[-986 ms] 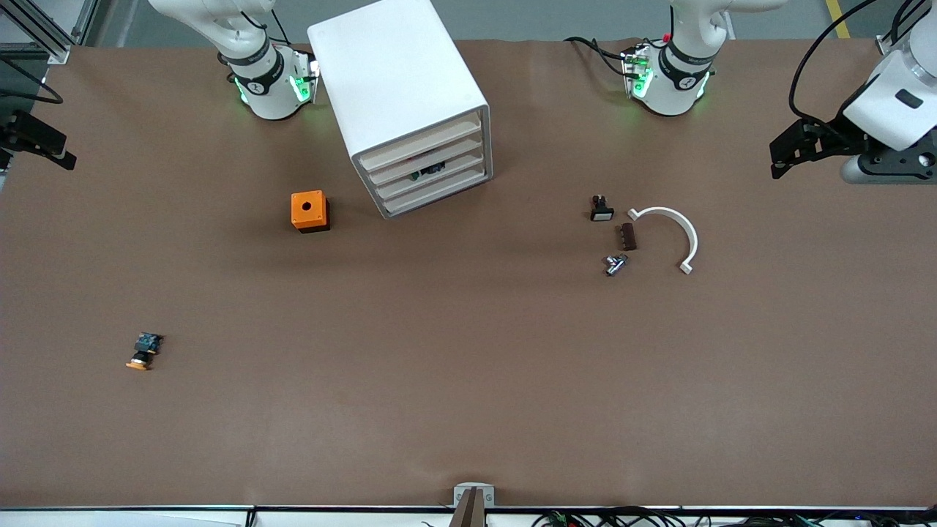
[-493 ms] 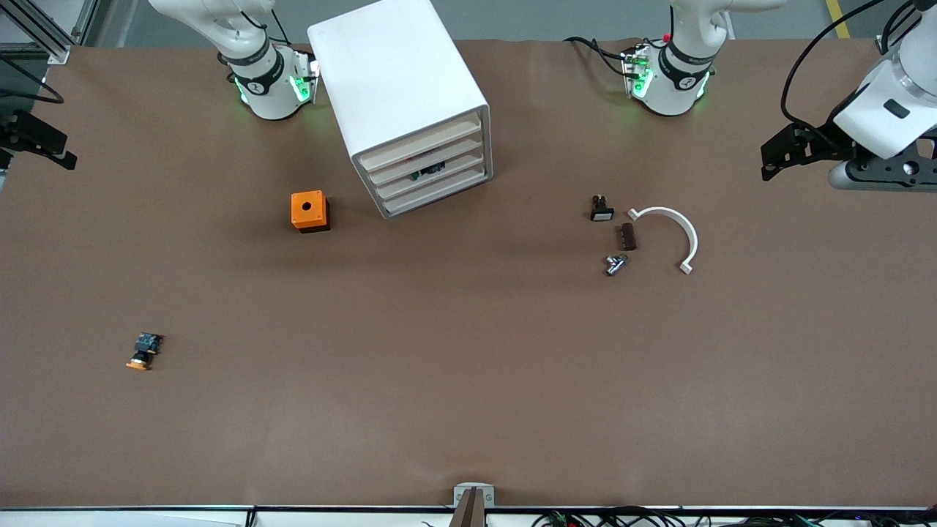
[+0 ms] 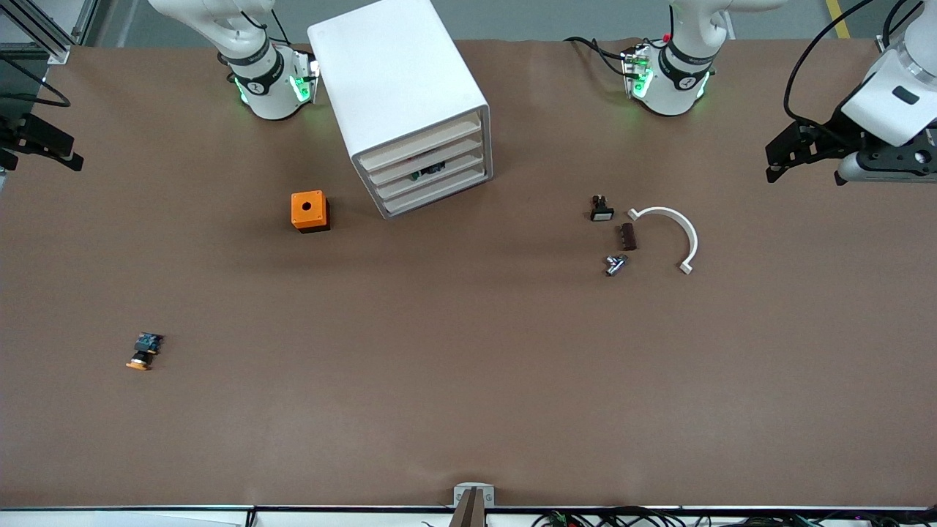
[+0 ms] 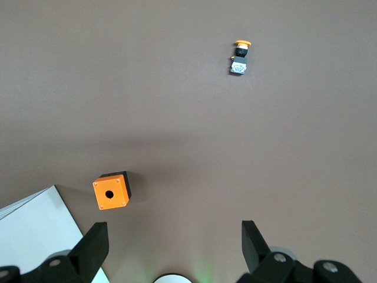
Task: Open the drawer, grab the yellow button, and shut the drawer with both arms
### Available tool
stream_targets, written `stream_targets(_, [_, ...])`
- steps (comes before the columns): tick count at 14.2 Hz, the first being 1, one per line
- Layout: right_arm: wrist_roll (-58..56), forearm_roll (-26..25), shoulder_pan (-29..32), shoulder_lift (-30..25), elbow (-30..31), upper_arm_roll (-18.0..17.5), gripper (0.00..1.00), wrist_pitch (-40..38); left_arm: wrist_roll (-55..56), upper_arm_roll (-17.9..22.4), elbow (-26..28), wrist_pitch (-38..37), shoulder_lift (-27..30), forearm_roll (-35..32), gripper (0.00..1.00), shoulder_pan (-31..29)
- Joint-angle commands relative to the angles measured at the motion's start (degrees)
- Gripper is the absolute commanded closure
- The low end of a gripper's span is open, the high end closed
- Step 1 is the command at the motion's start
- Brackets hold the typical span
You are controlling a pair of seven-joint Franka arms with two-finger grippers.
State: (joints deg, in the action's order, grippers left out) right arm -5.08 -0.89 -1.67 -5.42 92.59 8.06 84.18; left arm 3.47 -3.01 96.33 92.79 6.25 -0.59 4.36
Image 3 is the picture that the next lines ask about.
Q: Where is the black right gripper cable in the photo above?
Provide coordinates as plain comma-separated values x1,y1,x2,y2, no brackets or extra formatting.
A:
0,54,72,109

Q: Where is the aluminium frame corner bracket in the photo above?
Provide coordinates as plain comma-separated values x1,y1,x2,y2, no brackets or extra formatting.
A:
876,0,937,57

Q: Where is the white curved plastic piece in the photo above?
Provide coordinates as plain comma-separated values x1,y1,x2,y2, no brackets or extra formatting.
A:
627,206,699,276

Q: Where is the orange box with black base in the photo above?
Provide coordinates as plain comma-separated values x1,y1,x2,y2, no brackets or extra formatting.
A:
291,190,331,234

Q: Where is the grey metal table bracket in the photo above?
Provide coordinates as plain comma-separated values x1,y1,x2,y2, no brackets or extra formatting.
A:
453,482,496,508

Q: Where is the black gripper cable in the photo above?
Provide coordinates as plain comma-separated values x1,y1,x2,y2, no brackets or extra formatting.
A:
0,54,72,109
783,0,879,127

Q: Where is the black arm base cable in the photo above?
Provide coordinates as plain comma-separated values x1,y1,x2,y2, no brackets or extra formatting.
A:
564,35,635,78

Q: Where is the aluminium profile frame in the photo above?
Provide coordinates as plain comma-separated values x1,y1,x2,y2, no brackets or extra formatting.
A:
0,0,101,66

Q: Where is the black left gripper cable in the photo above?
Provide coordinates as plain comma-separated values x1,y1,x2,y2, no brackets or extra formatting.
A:
783,0,879,127

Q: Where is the black cable bundle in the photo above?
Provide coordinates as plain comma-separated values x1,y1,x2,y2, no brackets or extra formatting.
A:
533,507,937,527

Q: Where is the white drawer cabinet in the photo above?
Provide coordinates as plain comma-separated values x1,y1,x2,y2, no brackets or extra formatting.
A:
307,0,493,220

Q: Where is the white plastic drawer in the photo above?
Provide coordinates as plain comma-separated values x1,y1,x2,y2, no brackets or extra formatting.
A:
359,111,484,171
373,145,487,202
366,129,485,187
381,161,489,217

